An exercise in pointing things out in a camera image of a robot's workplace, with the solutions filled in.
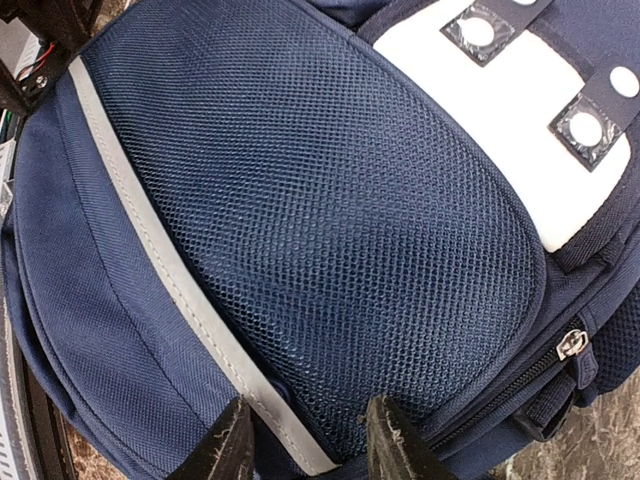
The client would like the black front rail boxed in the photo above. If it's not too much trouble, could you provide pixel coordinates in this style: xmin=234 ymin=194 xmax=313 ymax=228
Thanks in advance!
xmin=17 ymin=352 xmax=76 ymax=480

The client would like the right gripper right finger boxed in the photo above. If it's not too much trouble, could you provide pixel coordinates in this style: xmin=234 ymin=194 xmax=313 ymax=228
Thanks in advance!
xmin=366 ymin=395 xmax=456 ymax=480

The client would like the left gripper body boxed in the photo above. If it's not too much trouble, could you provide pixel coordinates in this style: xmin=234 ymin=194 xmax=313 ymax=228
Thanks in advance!
xmin=1 ymin=0 xmax=103 ymax=115

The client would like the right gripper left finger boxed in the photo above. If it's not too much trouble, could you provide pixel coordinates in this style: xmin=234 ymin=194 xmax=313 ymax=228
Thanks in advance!
xmin=167 ymin=397 xmax=255 ymax=480

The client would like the navy blue student backpack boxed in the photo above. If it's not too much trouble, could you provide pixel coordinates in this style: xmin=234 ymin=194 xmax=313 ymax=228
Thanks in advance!
xmin=1 ymin=1 xmax=639 ymax=479

